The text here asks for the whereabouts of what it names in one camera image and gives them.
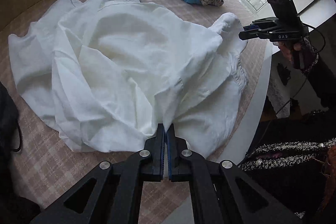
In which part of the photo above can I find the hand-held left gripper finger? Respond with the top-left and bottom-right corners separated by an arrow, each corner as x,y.
166,123 -> 302,224
30,123 -> 166,224

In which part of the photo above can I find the white lace cloth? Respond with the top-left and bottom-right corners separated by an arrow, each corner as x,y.
266,77 -> 292,119

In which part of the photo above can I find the white button shirt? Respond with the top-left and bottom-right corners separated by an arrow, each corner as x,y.
8,0 -> 250,159

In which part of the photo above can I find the person's right hand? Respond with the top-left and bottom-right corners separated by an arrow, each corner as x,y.
278,41 -> 303,67

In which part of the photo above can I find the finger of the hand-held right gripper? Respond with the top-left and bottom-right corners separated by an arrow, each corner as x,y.
238,30 -> 263,41
243,20 -> 263,31

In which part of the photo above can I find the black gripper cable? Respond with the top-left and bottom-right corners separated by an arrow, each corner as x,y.
274,25 -> 326,119

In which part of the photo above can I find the pile of dark clothes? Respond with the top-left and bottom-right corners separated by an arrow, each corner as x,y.
0,82 -> 23,153

